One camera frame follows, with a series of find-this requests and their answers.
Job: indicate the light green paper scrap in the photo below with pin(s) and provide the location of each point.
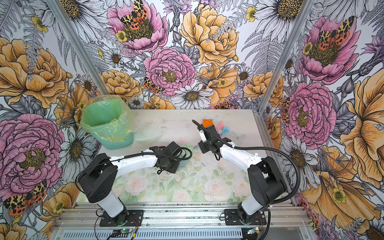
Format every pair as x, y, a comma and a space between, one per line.
190, 147

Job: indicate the aluminium rail frame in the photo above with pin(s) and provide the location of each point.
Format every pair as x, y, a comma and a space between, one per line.
183, 221

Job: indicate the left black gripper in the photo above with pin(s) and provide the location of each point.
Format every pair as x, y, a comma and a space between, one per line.
173, 169

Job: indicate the green bin with bag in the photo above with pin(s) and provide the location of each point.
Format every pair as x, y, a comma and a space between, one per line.
109, 120

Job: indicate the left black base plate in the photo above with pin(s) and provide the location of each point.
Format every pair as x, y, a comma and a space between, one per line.
127, 218

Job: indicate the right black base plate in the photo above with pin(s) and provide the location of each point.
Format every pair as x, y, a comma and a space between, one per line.
237, 217

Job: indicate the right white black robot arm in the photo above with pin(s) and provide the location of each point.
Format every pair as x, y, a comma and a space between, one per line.
264, 176

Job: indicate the orange paper scrap far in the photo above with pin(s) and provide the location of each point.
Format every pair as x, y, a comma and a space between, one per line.
207, 123

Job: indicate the light blue paper scrap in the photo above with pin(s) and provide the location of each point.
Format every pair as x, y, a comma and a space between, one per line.
225, 130

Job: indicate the grey-green plastic dustpan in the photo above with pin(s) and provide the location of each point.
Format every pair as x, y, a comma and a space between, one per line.
187, 154

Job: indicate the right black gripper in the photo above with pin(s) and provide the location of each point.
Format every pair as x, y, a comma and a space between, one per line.
201, 145

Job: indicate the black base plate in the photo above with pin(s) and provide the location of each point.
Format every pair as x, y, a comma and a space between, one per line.
237, 217
127, 218

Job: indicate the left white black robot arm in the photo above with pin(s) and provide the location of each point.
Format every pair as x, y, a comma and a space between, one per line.
97, 180

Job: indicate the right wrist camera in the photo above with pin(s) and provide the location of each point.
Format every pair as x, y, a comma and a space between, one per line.
202, 135

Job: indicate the pink paper scrap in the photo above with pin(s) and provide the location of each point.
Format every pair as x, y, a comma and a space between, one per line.
220, 125

